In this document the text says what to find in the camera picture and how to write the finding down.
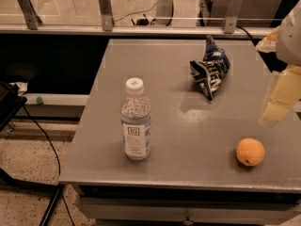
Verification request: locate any left metal railing bracket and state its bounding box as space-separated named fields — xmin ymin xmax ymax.
xmin=17 ymin=0 xmax=42 ymax=30

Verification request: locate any right metal railing bracket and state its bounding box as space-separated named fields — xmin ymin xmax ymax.
xmin=224 ymin=0 xmax=244 ymax=34

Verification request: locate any black floor cable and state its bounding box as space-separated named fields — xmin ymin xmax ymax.
xmin=18 ymin=97 xmax=76 ymax=226

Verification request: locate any orange fruit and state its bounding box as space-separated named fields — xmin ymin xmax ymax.
xmin=236 ymin=138 xmax=265 ymax=167

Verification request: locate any blue chip bag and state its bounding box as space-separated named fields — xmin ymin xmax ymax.
xmin=189 ymin=35 xmax=230 ymax=101

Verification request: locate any dark cabinet behind glass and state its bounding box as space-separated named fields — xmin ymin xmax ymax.
xmin=198 ymin=0 xmax=282 ymax=27

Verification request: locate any metal railing bracket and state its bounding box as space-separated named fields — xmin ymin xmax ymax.
xmin=17 ymin=0 xmax=42 ymax=30
xmin=224 ymin=0 xmax=244 ymax=34
xmin=98 ymin=0 xmax=115 ymax=31

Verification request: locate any middle metal railing bracket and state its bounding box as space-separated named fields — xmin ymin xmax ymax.
xmin=98 ymin=0 xmax=115 ymax=31

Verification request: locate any clear plastic water bottle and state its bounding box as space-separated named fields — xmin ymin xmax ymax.
xmin=120 ymin=77 xmax=151 ymax=161

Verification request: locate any black equipment at left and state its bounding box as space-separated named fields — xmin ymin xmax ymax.
xmin=0 ymin=82 xmax=27 ymax=132

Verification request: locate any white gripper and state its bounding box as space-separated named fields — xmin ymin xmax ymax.
xmin=256 ymin=0 xmax=301 ymax=127

